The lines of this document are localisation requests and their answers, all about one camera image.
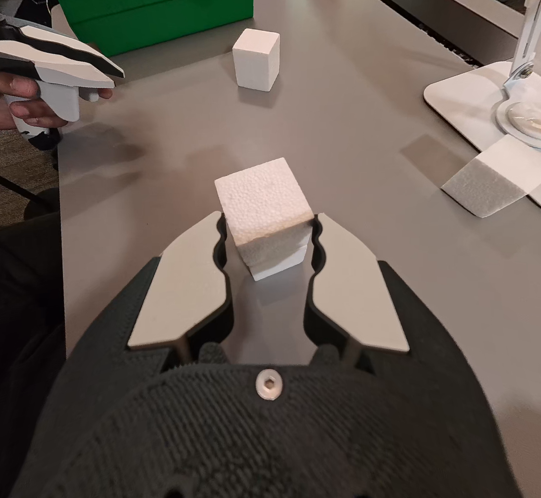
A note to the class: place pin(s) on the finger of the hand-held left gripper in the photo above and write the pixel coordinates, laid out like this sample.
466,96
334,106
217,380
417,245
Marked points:
72,75
55,39

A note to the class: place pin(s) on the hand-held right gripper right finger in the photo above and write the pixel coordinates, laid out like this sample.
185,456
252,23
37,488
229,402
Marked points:
355,295

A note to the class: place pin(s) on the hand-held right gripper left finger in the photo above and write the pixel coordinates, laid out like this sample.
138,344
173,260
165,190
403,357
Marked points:
186,286

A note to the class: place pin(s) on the white foam cube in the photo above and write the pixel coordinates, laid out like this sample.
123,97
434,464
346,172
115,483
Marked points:
486,185
262,202
255,60
274,269

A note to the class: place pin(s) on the grey desk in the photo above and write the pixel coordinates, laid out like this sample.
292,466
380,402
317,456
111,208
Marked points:
338,147

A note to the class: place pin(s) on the person's left hand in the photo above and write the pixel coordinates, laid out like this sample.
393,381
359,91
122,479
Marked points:
21,87

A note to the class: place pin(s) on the green plastic bin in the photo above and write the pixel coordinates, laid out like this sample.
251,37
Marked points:
160,3

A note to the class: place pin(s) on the person's dark trousers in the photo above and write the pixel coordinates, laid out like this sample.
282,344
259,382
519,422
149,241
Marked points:
25,337

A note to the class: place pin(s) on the white stand base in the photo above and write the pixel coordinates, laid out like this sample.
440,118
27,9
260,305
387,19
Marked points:
465,100

